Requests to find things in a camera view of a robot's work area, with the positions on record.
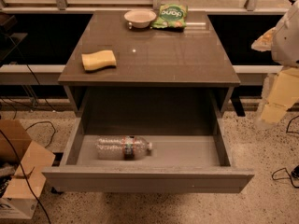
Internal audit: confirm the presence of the open grey top drawer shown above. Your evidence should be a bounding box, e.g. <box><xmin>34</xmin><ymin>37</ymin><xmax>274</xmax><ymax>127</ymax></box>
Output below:
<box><xmin>42</xmin><ymin>87</ymin><xmax>255</xmax><ymax>194</ymax></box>

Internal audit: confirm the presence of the black cable on right floor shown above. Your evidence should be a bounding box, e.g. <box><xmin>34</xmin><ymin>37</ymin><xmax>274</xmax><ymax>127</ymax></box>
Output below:
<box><xmin>271</xmin><ymin>115</ymin><xmax>299</xmax><ymax>189</ymax></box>

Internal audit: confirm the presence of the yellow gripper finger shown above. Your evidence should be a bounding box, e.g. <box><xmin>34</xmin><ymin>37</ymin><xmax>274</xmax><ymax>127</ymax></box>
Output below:
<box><xmin>255</xmin><ymin>68</ymin><xmax>299</xmax><ymax>129</ymax></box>
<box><xmin>251</xmin><ymin>27</ymin><xmax>276</xmax><ymax>52</ymax></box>

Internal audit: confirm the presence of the green snack bag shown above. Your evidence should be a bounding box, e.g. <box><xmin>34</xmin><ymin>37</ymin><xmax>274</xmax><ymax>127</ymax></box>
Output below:
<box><xmin>150</xmin><ymin>4</ymin><xmax>188</xmax><ymax>29</ymax></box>

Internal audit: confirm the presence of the brown cardboard box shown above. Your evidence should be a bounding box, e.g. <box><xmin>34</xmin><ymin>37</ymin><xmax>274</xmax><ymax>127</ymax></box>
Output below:
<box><xmin>0</xmin><ymin>119</ymin><xmax>55</xmax><ymax>219</ymax></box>

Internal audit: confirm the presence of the grey cabinet with counter top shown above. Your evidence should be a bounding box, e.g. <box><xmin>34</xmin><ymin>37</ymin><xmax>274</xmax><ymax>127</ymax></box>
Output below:
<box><xmin>58</xmin><ymin>10</ymin><xmax>240</xmax><ymax>110</ymax></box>

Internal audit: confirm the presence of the white ceramic bowl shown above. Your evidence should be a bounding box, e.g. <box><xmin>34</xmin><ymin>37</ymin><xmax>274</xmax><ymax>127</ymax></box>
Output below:
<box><xmin>124</xmin><ymin>9</ymin><xmax>156</xmax><ymax>29</ymax></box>

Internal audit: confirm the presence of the clear plastic water bottle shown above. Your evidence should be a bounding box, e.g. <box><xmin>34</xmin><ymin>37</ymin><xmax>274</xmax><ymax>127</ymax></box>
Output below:
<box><xmin>95</xmin><ymin>135</ymin><xmax>152</xmax><ymax>161</ymax></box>

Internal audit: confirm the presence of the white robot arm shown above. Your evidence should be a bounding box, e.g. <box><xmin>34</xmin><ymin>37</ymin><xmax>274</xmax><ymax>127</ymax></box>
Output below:
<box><xmin>251</xmin><ymin>0</ymin><xmax>299</xmax><ymax>129</ymax></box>

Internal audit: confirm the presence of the yellow sponge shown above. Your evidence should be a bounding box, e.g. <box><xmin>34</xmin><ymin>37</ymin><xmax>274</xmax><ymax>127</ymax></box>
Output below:
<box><xmin>81</xmin><ymin>50</ymin><xmax>117</xmax><ymax>72</ymax></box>

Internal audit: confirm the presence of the black cable on floor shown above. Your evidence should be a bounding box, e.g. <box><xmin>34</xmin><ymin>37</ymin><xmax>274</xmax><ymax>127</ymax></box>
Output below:
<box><xmin>0</xmin><ymin>35</ymin><xmax>58</xmax><ymax>224</ymax></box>
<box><xmin>271</xmin><ymin>115</ymin><xmax>299</xmax><ymax>189</ymax></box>

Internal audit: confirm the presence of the black cable on left floor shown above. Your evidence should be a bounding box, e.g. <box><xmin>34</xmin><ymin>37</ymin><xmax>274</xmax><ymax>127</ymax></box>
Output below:
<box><xmin>0</xmin><ymin>35</ymin><xmax>58</xmax><ymax>224</ymax></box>

